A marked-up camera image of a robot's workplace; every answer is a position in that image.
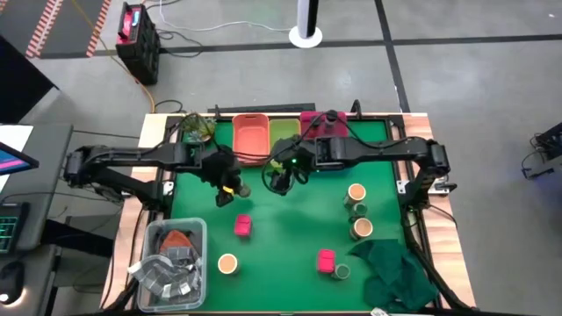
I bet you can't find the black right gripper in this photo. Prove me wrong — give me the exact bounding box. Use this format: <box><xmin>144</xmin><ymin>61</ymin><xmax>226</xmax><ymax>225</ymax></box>
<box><xmin>270</xmin><ymin>138</ymin><xmax>316</xmax><ymax>194</ymax></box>

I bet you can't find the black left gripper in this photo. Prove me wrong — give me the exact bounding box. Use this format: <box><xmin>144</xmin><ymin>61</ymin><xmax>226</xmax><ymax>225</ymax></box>
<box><xmin>200</xmin><ymin>148</ymin><xmax>246</xmax><ymax>207</ymax></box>

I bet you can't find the black-lid spice jar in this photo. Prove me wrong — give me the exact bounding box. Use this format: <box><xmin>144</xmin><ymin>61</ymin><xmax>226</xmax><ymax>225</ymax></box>
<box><xmin>227</xmin><ymin>182</ymin><xmax>252</xmax><ymax>199</ymax></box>
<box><xmin>323</xmin><ymin>109</ymin><xmax>339</xmax><ymax>133</ymax></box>

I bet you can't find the pink block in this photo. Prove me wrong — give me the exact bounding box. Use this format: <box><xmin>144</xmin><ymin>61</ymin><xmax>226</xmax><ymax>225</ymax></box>
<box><xmin>316</xmin><ymin>248</ymin><xmax>336</xmax><ymax>275</ymax></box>
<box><xmin>233</xmin><ymin>213</ymin><xmax>254</xmax><ymax>238</ymax></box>

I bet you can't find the tan cup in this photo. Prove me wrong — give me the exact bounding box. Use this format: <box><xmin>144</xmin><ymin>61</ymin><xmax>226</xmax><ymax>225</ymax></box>
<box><xmin>349</xmin><ymin>217</ymin><xmax>374</xmax><ymax>241</ymax></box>
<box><xmin>342</xmin><ymin>183</ymin><xmax>368</xmax><ymax>207</ymax></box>
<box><xmin>217</xmin><ymin>253</ymin><xmax>241</xmax><ymax>277</ymax></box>

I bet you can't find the green table mat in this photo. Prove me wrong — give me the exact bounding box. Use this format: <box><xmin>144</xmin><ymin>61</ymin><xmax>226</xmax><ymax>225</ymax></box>
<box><xmin>169</xmin><ymin>118</ymin><xmax>407</xmax><ymax>313</ymax></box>

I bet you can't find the yellow plastic bin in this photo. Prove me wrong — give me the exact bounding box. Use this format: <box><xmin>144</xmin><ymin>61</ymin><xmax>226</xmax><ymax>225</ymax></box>
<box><xmin>268</xmin><ymin>118</ymin><xmax>303</xmax><ymax>153</ymax></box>

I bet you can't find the clear plastic container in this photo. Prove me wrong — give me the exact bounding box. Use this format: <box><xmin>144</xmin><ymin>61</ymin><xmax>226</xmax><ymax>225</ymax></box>
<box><xmin>136</xmin><ymin>217</ymin><xmax>208</xmax><ymax>313</ymax></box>

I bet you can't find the orange plastic bin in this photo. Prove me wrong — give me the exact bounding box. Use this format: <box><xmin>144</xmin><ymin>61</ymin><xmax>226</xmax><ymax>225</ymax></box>
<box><xmin>231</xmin><ymin>112</ymin><xmax>271</xmax><ymax>167</ymax></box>

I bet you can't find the red plastic bin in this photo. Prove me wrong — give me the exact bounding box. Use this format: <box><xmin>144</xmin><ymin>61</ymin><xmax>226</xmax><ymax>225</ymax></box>
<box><xmin>299</xmin><ymin>110</ymin><xmax>350</xmax><ymax>141</ymax></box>

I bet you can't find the small potted plant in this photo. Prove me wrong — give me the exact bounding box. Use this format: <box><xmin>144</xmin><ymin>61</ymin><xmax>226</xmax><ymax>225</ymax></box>
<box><xmin>182</xmin><ymin>112</ymin><xmax>218</xmax><ymax>144</ymax></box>

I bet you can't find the orange cloth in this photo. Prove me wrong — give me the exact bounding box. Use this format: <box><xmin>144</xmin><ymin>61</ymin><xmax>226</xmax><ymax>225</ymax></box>
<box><xmin>158</xmin><ymin>229</ymin><xmax>194</xmax><ymax>255</ymax></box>

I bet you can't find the grey plaid cloth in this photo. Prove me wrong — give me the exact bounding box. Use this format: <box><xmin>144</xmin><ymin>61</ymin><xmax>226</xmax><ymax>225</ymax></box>
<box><xmin>126</xmin><ymin>246</ymin><xmax>204</xmax><ymax>300</ymax></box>

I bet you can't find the dark green cloth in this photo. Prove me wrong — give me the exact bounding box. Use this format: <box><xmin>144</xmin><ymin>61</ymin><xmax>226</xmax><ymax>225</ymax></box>
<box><xmin>347</xmin><ymin>238</ymin><xmax>440</xmax><ymax>313</ymax></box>

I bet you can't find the white pole with round base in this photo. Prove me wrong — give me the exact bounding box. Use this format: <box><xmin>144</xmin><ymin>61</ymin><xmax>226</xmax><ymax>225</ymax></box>
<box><xmin>288</xmin><ymin>0</ymin><xmax>324</xmax><ymax>49</ymax></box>

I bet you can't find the black crate with red top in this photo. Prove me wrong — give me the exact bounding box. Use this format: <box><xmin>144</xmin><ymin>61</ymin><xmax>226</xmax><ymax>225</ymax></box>
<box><xmin>114</xmin><ymin>2</ymin><xmax>162</xmax><ymax>87</ymax></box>

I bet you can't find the grey desk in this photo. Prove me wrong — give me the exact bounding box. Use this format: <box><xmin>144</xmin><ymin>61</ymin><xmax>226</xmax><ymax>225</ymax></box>
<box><xmin>0</xmin><ymin>123</ymin><xmax>75</xmax><ymax>316</ymax></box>

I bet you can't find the computer monitor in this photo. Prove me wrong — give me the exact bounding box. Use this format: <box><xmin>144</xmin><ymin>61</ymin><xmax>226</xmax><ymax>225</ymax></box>
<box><xmin>0</xmin><ymin>140</ymin><xmax>40</xmax><ymax>177</ymax></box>

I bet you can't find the white paper sheet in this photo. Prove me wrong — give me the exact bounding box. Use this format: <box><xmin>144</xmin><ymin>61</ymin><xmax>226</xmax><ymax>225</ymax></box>
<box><xmin>0</xmin><ymin>125</ymin><xmax>35</xmax><ymax>153</ymax></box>

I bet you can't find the black keyboard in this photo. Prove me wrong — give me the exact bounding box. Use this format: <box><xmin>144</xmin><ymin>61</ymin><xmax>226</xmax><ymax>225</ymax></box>
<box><xmin>0</xmin><ymin>201</ymin><xmax>30</xmax><ymax>255</ymax></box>

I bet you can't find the black mat with striped edges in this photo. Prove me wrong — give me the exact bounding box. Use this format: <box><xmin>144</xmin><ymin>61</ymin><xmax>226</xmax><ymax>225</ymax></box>
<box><xmin>0</xmin><ymin>0</ymin><xmax>113</xmax><ymax>59</ymax></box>

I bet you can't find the black panel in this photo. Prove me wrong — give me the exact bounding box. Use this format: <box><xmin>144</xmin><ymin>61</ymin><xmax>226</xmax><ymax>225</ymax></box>
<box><xmin>0</xmin><ymin>34</ymin><xmax>61</xmax><ymax>125</ymax></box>

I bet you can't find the black computer mouse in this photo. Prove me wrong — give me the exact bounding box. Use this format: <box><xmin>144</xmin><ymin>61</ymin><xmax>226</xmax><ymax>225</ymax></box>
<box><xmin>0</xmin><ymin>259</ymin><xmax>26</xmax><ymax>306</ymax></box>

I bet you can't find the yellow floor cable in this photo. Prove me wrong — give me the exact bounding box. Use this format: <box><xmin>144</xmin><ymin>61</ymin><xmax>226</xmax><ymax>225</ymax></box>
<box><xmin>69</xmin><ymin>0</ymin><xmax>157</xmax><ymax>114</ymax></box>

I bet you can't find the black floor cable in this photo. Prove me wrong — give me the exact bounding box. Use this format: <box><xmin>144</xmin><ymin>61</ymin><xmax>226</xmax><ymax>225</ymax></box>
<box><xmin>155</xmin><ymin>28</ymin><xmax>205</xmax><ymax>59</ymax></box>

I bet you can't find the white floor cable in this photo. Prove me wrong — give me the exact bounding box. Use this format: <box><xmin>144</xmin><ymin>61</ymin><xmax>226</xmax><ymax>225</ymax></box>
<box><xmin>157</xmin><ymin>0</ymin><xmax>293</xmax><ymax>34</ymax></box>

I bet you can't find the black equipment with cables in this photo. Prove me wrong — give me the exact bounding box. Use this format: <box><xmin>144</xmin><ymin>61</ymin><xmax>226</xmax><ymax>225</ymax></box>
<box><xmin>521</xmin><ymin>122</ymin><xmax>562</xmax><ymax>181</ymax></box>

